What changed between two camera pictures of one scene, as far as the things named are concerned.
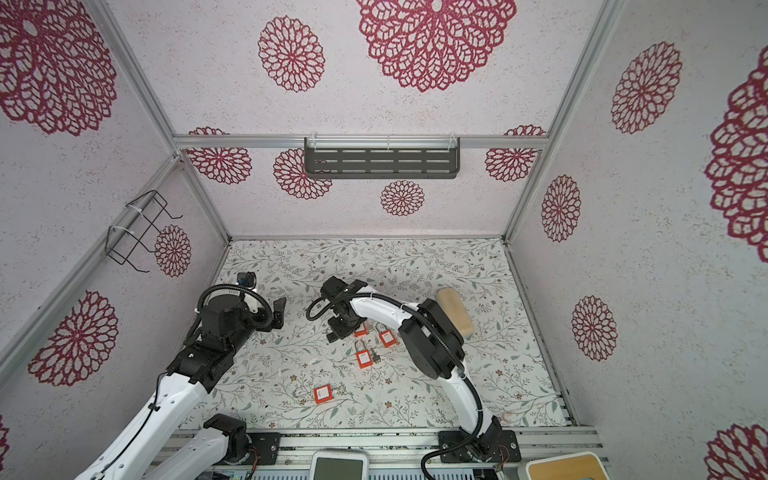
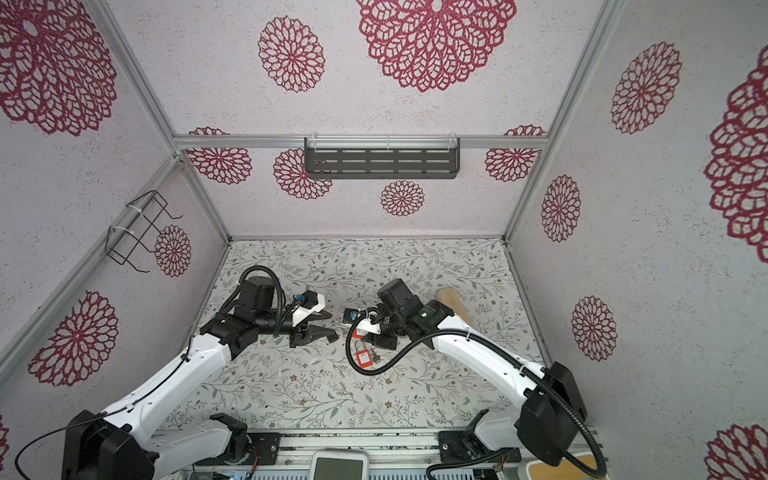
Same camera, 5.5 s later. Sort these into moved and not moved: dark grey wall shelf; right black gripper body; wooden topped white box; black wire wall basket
Moved: right black gripper body
Not moved: black wire wall basket; wooden topped white box; dark grey wall shelf
